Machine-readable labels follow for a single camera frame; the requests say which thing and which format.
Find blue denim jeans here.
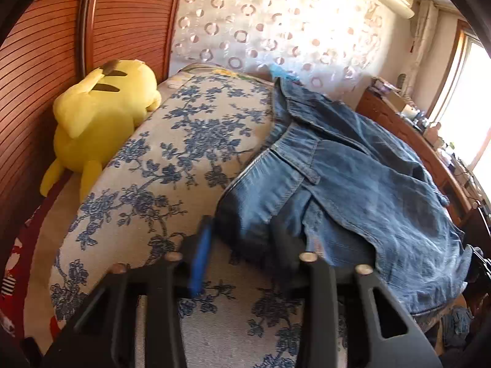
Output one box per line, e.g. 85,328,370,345
215,79,472,316

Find blue floral bed sheet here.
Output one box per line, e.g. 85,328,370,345
50,72,302,367

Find long wooden cabinet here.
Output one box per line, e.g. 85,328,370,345
355,88,474,227

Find yellow plush toy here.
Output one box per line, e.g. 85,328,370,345
40,60,161,200

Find white plastic jug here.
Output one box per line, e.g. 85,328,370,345
423,122,441,146

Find cardboard box on cabinet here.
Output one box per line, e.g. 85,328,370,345
385,91,407,112

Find cardboard box with blue cloth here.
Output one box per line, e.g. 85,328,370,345
269,64,301,84

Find colourful floral blanket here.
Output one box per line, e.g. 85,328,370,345
178,63,272,84

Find wooden louvered wardrobe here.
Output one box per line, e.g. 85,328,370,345
1,0,177,248

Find white circle-pattern curtain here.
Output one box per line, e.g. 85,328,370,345
170,0,396,101

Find window with wooden frame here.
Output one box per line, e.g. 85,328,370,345
430,21,490,194

